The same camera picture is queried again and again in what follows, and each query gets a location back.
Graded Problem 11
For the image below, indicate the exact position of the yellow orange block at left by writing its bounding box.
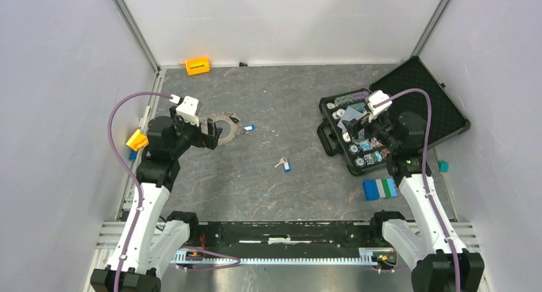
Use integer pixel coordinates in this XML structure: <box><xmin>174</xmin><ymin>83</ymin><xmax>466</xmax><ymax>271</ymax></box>
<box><xmin>125</xmin><ymin>128</ymin><xmax>149</xmax><ymax>151</ymax></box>

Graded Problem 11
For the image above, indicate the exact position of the small teal cube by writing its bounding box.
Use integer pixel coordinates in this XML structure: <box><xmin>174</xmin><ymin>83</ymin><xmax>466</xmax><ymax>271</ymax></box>
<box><xmin>437</xmin><ymin>160</ymin><xmax>449</xmax><ymax>173</ymax></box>

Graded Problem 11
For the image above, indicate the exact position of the small blue block at left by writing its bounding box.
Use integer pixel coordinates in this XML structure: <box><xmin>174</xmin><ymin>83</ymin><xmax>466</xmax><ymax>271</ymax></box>
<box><xmin>128</xmin><ymin>150</ymin><xmax>138</xmax><ymax>162</ymax></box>

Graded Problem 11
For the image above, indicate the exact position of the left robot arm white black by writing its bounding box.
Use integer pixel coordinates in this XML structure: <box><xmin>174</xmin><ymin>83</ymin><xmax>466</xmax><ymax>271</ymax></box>
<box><xmin>89</xmin><ymin>107</ymin><xmax>222</xmax><ymax>291</ymax></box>

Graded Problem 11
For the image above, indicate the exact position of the blue green white block stack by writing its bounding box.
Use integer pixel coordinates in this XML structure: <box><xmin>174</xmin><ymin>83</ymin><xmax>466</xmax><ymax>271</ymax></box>
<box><xmin>362</xmin><ymin>178</ymin><xmax>398</xmax><ymax>201</ymax></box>

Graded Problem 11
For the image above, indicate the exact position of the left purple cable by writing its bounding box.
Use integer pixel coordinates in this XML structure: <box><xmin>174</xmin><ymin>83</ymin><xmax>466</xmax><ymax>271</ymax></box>
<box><xmin>107</xmin><ymin>91</ymin><xmax>181</xmax><ymax>292</ymax></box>

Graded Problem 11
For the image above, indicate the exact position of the purple cable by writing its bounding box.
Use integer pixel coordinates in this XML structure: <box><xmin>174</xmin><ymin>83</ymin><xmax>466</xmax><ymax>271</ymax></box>
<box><xmin>372</xmin><ymin>88</ymin><xmax>462</xmax><ymax>292</ymax></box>
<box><xmin>107</xmin><ymin>91</ymin><xmax>181</xmax><ymax>292</ymax></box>

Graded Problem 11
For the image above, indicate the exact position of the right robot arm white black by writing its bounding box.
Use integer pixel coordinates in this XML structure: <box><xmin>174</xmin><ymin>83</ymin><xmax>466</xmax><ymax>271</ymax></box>
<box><xmin>344</xmin><ymin>112</ymin><xmax>485</xmax><ymax>291</ymax></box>

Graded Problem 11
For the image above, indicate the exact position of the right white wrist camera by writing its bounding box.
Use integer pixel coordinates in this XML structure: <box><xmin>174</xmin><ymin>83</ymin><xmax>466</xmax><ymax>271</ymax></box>
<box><xmin>366</xmin><ymin>90</ymin><xmax>392</xmax><ymax>123</ymax></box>

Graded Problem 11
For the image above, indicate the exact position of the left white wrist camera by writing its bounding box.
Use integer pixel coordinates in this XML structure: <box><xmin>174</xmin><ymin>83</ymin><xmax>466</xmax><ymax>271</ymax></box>
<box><xmin>176</xmin><ymin>96</ymin><xmax>200</xmax><ymax>127</ymax></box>

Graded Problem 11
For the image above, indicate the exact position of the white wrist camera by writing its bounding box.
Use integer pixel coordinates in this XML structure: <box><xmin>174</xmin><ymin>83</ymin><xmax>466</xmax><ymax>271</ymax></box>
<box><xmin>366</xmin><ymin>90</ymin><xmax>392</xmax><ymax>123</ymax></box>
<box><xmin>176</xmin><ymin>96</ymin><xmax>200</xmax><ymax>127</ymax></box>

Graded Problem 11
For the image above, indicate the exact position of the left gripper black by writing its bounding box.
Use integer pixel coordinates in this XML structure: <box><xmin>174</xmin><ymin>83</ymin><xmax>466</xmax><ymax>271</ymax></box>
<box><xmin>169</xmin><ymin>106</ymin><xmax>222</xmax><ymax>158</ymax></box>

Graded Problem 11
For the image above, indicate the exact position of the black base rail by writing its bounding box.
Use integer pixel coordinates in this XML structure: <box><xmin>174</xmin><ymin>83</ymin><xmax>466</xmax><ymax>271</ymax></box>
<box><xmin>187</xmin><ymin>220</ymin><xmax>389</xmax><ymax>259</ymax></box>

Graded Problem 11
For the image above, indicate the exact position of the orange box at back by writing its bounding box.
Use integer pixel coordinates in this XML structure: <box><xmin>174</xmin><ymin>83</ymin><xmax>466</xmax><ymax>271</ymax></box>
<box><xmin>185</xmin><ymin>57</ymin><xmax>211</xmax><ymax>76</ymax></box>

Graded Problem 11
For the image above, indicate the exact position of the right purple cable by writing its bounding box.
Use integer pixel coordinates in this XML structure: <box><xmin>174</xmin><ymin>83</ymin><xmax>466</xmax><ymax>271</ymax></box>
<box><xmin>372</xmin><ymin>88</ymin><xmax>462</xmax><ymax>292</ymax></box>

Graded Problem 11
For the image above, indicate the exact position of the black poker chip case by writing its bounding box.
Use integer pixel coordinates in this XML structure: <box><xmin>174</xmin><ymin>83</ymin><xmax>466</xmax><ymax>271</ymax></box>
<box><xmin>316</xmin><ymin>56</ymin><xmax>471</xmax><ymax>177</ymax></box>

